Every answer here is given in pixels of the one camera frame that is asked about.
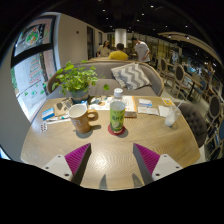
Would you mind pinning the window with painted decals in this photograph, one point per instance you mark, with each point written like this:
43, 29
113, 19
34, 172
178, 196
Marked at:
31, 76

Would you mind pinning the white paper napkin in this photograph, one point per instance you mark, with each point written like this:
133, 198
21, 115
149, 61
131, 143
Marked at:
163, 111

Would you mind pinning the group of wooden dining chairs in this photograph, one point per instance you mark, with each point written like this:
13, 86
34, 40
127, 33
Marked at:
180, 75

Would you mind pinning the printed white magazine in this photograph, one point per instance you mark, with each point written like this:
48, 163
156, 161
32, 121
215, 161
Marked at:
103, 103

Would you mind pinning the white teal tube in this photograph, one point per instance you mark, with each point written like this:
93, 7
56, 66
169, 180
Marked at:
58, 119

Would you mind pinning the pill blister pack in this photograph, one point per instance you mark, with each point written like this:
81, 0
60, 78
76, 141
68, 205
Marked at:
43, 126

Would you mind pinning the grey curved sofa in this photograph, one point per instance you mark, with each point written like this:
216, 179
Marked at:
106, 90

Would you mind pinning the person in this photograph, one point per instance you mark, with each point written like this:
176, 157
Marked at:
118, 55
142, 51
104, 50

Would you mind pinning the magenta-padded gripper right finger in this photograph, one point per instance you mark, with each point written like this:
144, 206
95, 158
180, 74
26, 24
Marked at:
146, 159

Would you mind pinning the clear green-labelled water bottle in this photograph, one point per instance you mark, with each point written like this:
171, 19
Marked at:
117, 116

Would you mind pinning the dark tufted armchair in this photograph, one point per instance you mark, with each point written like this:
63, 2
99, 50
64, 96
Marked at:
196, 125

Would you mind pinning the clear plastic cup with straw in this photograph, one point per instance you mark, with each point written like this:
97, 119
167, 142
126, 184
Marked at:
170, 118

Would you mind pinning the group of ceiling spotlights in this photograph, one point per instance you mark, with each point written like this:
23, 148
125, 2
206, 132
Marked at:
152, 6

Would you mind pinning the green potted plant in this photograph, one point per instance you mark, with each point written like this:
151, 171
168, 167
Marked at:
75, 78

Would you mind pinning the small blue white box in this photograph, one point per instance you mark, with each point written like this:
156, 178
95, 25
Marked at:
48, 114

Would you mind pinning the small yellow card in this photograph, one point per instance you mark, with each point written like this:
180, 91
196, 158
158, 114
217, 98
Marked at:
167, 101

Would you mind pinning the white cardboard box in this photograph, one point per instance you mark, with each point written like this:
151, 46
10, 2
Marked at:
130, 106

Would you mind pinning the white blue tissue packet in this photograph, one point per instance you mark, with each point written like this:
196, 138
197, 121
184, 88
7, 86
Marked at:
145, 102

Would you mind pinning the grey white chevron cushion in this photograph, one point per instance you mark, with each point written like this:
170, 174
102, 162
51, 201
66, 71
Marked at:
131, 76

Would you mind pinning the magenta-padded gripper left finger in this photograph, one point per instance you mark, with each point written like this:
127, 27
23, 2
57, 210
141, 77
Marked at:
77, 159

